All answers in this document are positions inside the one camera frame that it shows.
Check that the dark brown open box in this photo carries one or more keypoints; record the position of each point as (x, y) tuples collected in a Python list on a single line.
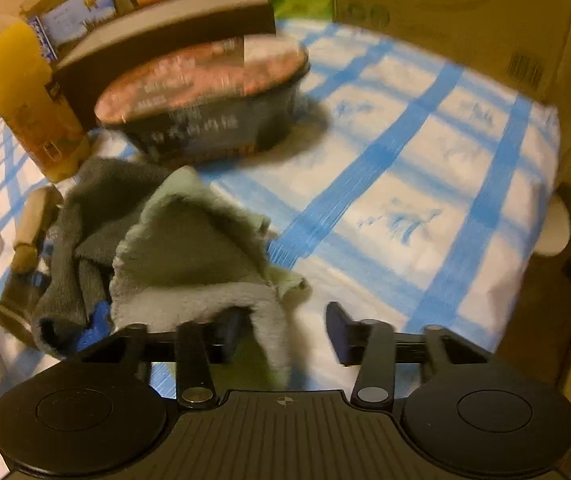
[(165, 45)]

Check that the white fan stand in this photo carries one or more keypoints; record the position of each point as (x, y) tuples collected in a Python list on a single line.
[(558, 225)]

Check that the orange juice bottle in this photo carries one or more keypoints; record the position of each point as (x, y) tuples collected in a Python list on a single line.
[(20, 90)]

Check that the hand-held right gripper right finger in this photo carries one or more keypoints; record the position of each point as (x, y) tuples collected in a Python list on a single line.
[(338, 332)]

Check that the dark grey sock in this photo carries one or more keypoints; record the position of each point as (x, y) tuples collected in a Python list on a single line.
[(95, 200)]

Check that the blue cartoon print milk box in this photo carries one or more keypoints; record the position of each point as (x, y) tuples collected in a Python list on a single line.
[(41, 35)]

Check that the cow print milk box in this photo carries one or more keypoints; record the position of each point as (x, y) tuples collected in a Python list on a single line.
[(75, 15)]

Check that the black instant noodle bowl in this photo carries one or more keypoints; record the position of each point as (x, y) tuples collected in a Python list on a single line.
[(190, 125)]

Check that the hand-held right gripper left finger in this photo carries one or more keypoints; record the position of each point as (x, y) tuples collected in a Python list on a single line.
[(195, 355)]

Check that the large open cardboard box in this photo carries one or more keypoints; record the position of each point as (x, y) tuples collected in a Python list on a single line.
[(465, 10)]

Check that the brown blue knit sock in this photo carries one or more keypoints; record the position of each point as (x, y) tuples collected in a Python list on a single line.
[(30, 225)]

